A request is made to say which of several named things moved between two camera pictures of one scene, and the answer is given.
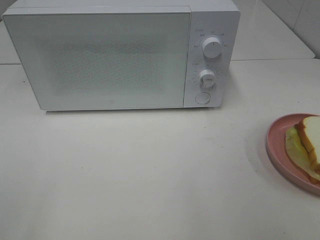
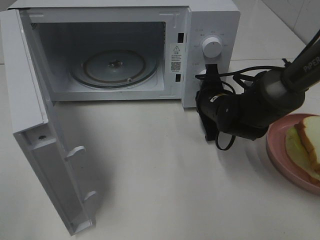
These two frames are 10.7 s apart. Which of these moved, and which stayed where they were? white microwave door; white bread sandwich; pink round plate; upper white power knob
Moved: white microwave door
Stayed: white bread sandwich; pink round plate; upper white power knob
